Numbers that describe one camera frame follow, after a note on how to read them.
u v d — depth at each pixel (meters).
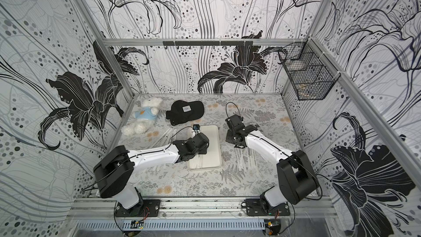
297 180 0.42
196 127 0.78
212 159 0.88
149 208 0.73
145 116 0.99
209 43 0.90
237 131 0.66
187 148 0.64
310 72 0.88
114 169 0.47
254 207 0.72
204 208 0.75
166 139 0.96
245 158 0.88
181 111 1.05
